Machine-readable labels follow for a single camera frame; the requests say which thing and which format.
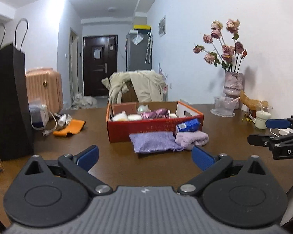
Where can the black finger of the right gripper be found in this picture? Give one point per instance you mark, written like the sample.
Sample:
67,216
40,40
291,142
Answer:
262,140

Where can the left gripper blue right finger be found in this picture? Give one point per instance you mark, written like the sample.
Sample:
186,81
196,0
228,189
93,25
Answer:
204,160

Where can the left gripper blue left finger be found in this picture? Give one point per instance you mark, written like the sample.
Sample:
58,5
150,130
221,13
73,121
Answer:
84,160

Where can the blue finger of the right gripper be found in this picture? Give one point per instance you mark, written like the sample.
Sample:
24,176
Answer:
280,123

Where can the lilac towel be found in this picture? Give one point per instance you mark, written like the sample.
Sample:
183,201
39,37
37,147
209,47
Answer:
188,140

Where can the white tissue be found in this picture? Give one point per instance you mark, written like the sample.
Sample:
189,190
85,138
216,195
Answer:
172,115

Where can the yellow white plush toy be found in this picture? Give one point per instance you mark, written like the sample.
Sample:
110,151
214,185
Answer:
120,117

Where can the purple knitted pouch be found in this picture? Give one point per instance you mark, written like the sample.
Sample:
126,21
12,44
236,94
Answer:
154,142

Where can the purple satin cloth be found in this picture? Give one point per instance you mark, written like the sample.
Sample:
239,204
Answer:
159,113

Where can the pink layered sponge block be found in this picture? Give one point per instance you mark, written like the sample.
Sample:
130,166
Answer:
128,108

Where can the plastic cup with wrap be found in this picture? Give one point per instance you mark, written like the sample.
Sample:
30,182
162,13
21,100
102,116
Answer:
142,109

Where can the white candle jar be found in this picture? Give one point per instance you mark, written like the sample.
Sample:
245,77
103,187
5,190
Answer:
262,115

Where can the amber dried leaf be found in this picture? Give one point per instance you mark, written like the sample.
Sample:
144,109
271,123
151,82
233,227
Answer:
251,103

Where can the blue white carton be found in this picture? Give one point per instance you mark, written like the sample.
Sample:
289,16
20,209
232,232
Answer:
192,125

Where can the red cardboard box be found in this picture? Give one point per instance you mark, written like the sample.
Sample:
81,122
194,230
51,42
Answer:
118,131

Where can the pink marbled vase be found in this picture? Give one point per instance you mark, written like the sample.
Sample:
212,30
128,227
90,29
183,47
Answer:
233,84

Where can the white dog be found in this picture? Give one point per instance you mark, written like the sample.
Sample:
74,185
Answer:
82,101

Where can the white electronic device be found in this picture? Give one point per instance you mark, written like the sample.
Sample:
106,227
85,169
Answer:
40,116

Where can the dried pink roses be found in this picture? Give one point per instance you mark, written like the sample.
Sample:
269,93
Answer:
217,51

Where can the black paper shopping bag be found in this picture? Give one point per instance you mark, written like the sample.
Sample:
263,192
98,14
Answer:
16,132

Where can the pink ribbed suitcase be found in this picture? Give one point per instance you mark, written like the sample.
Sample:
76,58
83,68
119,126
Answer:
45,85

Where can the beige coat on chair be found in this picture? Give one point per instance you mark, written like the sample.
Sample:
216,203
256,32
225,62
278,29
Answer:
147,84

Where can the dark entrance door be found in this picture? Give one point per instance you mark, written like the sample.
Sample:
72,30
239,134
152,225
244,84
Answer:
99,62

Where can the grey refrigerator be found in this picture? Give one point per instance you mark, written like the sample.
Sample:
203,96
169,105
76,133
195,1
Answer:
137,50

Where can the yellow box on fridge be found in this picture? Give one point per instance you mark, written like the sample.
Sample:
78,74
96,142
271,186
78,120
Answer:
141,27

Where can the white charger with cable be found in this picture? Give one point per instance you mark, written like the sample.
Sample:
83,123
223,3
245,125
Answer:
280,131

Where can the wall picture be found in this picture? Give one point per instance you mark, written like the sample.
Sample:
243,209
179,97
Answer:
162,27

